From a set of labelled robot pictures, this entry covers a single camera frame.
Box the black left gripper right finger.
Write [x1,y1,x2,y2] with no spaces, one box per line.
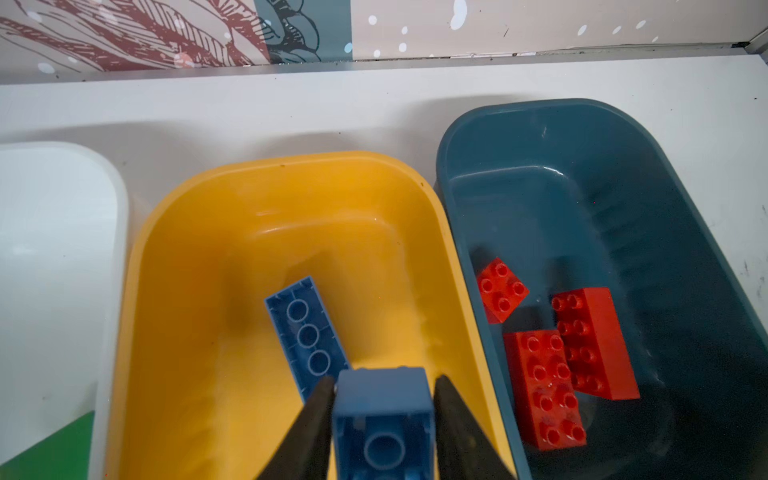
[433,375,514,480]

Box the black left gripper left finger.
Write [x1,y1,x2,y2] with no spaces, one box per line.
[257,376,335,480]

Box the blue square lego brick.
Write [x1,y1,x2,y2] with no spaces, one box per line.
[332,367,436,479]

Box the red long lego brick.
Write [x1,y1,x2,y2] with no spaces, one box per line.
[503,330,587,451]

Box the blue long lego brick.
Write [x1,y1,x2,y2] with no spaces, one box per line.
[264,276,351,401]

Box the small red lego brick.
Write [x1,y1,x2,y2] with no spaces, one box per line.
[476,258,529,324]

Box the green lego brick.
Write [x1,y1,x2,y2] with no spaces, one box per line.
[1,411,95,480]

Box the yellow plastic bin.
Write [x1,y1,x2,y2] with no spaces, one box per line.
[104,152,513,479]

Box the dark teal plastic bin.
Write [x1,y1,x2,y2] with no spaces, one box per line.
[436,99,767,479]

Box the white plastic bin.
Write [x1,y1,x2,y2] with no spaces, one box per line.
[1,142,130,479]

